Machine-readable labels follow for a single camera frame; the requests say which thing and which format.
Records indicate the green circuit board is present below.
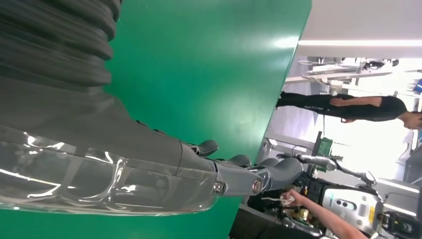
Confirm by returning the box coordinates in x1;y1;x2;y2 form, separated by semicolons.
316;136;334;173

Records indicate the white cloth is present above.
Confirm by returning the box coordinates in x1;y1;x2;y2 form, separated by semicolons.
262;194;296;208

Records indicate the white metal frame table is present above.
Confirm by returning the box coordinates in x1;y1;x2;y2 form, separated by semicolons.
285;59;396;87

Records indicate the person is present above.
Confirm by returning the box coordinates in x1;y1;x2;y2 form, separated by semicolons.
275;91;422;130
280;189;370;239

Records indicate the standing humanoid robot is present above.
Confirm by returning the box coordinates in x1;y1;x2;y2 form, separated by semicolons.
247;153;422;239

